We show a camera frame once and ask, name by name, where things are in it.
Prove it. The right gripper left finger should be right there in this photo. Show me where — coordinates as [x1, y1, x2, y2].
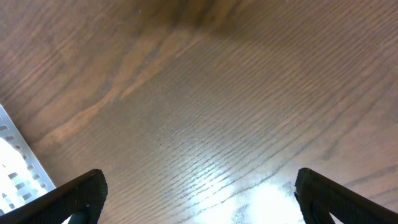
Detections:
[1, 169, 108, 224]

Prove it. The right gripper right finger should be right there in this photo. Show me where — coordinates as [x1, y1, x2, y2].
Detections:
[295, 167, 397, 224]

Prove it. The clear plastic basket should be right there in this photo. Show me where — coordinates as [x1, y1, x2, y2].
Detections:
[1, 108, 56, 215]

